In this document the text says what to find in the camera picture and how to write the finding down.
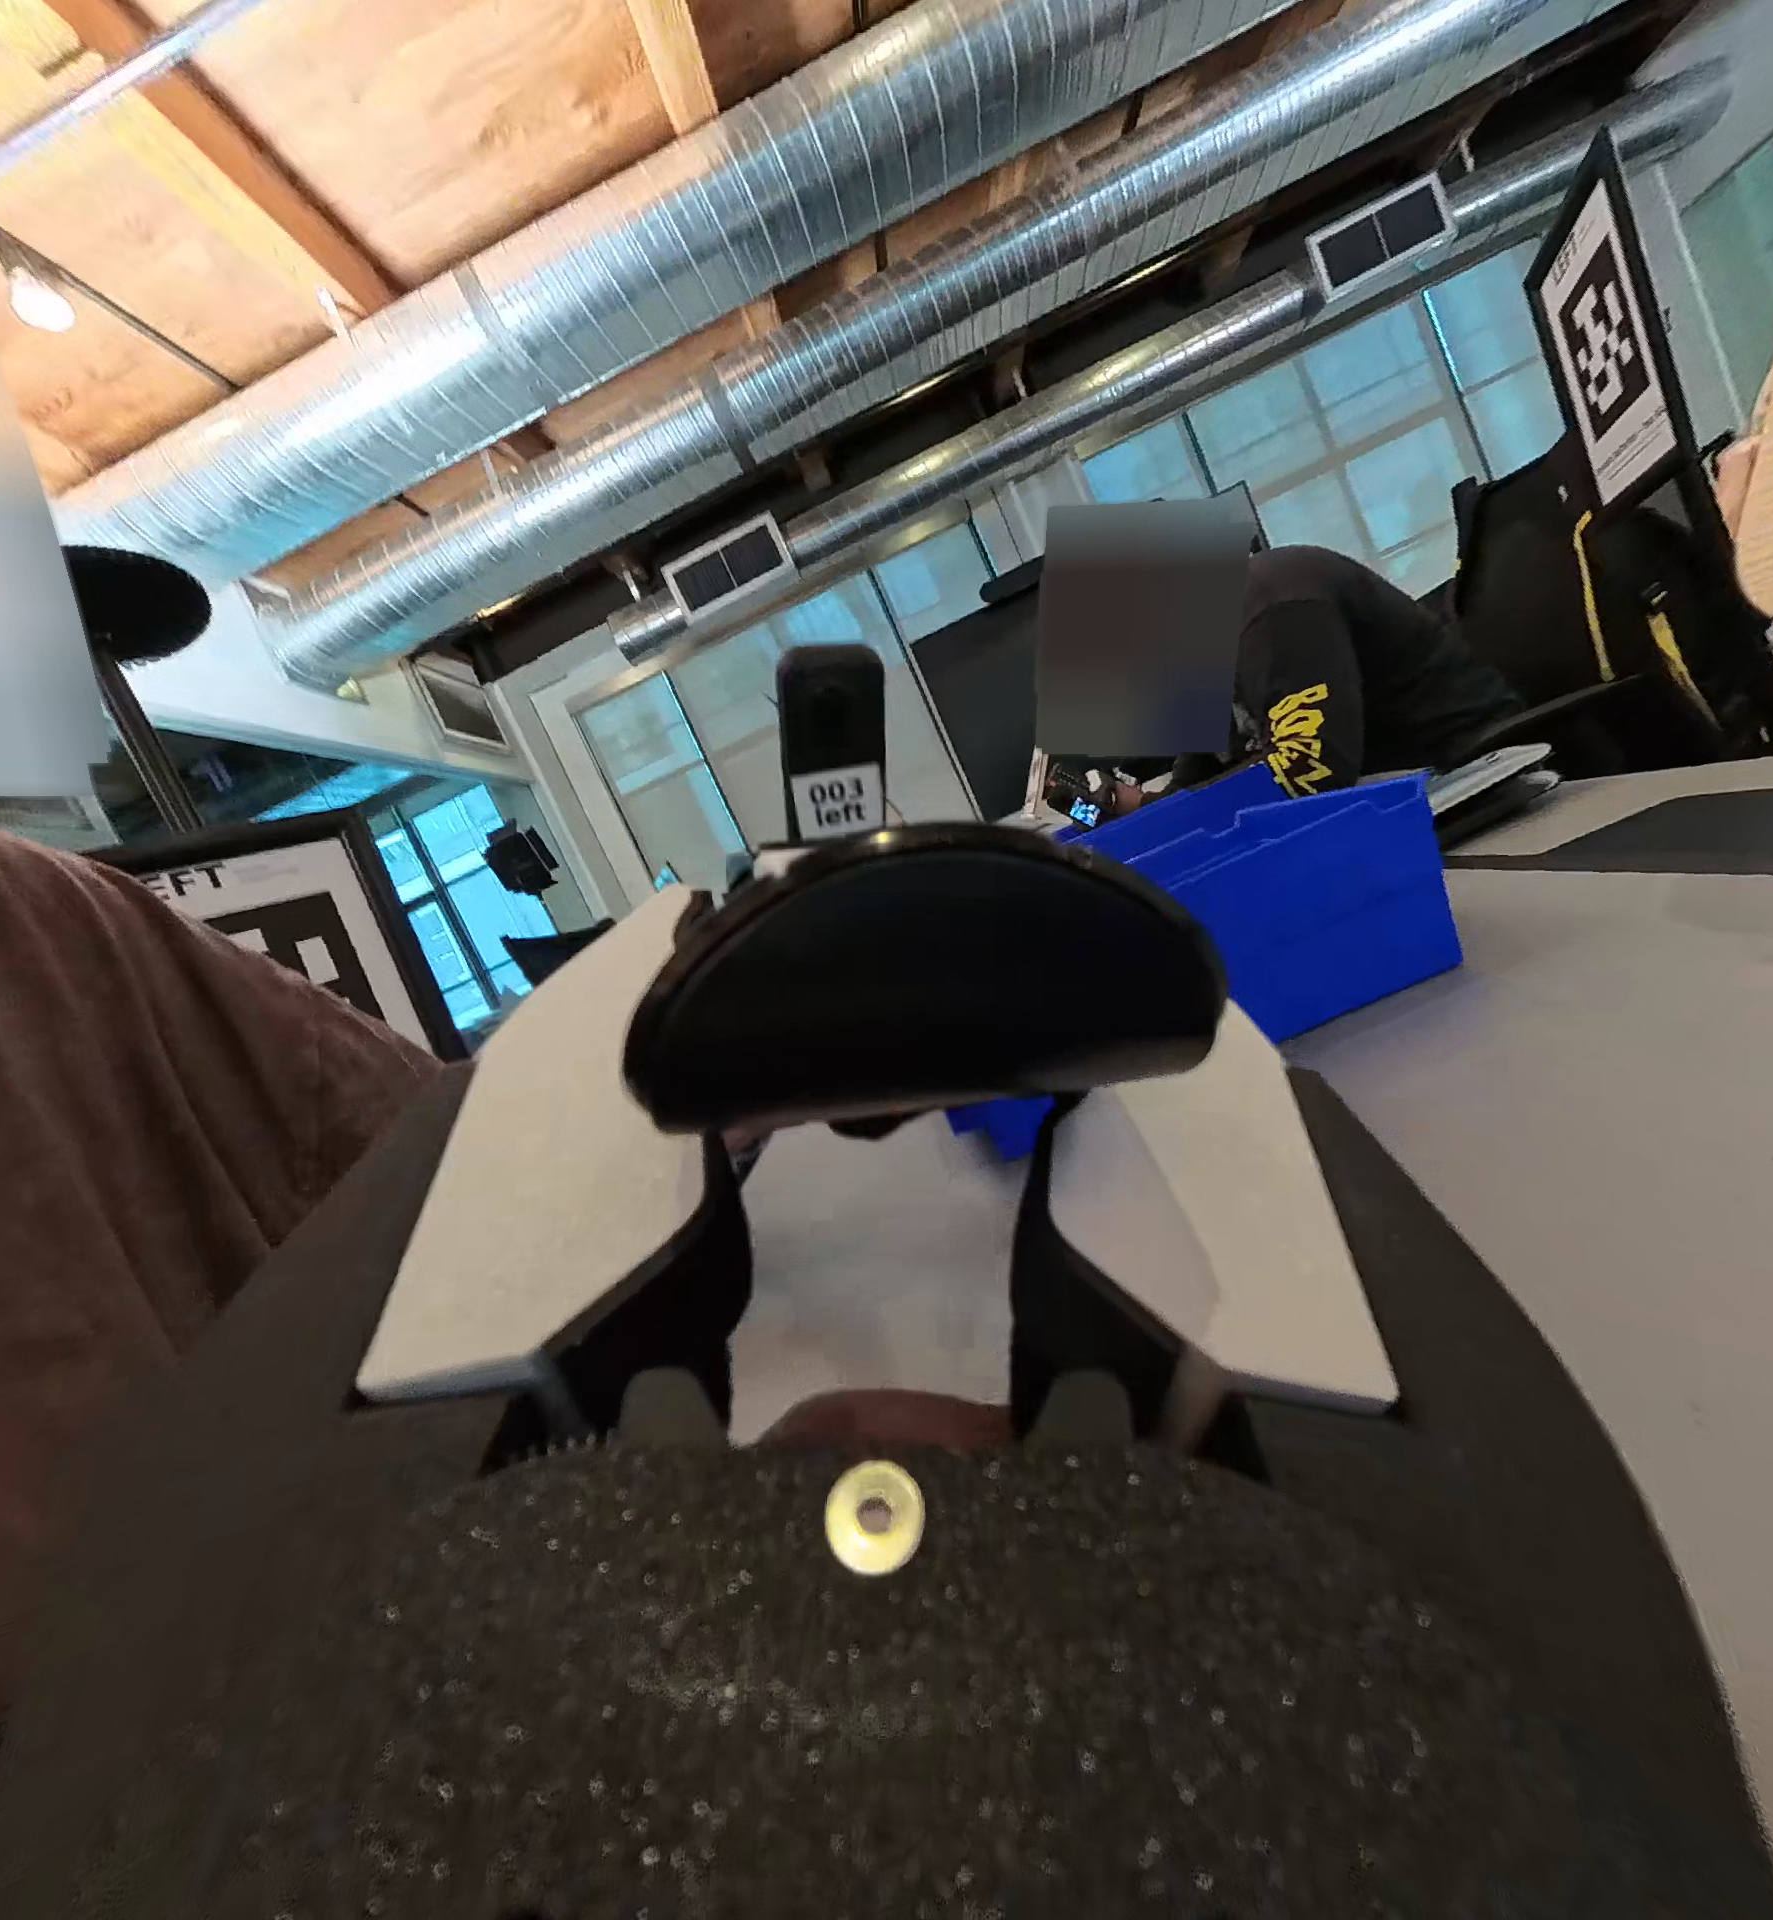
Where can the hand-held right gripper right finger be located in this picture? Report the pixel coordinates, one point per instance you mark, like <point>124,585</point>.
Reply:
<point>1217,1244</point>

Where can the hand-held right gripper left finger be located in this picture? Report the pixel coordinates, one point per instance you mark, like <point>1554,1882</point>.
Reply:
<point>526,1200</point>

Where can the black remote control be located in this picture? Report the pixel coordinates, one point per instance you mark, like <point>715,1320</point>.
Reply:
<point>917,975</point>

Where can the blue storage bin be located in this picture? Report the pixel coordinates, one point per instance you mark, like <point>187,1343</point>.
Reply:
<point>1322,914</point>

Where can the grey desk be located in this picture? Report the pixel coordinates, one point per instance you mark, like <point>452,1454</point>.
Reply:
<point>1576,1124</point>

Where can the black monitor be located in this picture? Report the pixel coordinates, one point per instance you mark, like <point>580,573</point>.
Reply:
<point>977,704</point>

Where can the black studio light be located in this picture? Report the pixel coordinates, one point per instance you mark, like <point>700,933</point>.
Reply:
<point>522,858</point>

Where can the white marker tag board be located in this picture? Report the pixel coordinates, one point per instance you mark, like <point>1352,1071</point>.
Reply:
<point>270,885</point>
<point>1606,345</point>

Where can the person's brown shirt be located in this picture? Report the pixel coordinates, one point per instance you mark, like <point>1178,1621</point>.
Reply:
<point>106,1080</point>

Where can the silver laptop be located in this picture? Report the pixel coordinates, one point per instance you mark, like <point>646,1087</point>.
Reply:
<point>1494,772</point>

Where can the black floor lamp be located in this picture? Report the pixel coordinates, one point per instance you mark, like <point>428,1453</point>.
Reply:
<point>136,601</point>

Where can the ceiling light bulb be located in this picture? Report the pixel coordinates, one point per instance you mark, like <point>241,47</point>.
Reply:
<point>42,301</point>

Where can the white duct vent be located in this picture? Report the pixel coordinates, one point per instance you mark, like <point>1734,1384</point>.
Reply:
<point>1382,237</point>
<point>730,566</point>

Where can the silver ventilation duct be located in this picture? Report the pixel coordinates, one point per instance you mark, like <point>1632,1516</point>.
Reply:
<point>977,464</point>
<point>526,314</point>
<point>977,284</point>

